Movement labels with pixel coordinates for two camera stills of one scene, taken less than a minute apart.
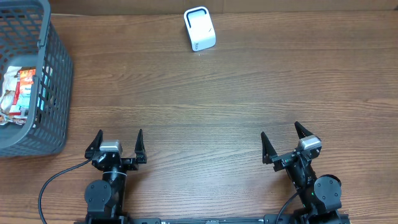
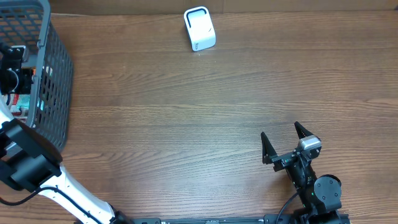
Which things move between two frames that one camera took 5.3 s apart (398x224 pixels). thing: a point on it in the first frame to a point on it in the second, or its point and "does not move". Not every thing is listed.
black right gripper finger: [268, 151] does not move
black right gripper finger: [301, 132] does not move
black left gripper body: [121, 160] to [10, 73]
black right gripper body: [283, 161] does not move
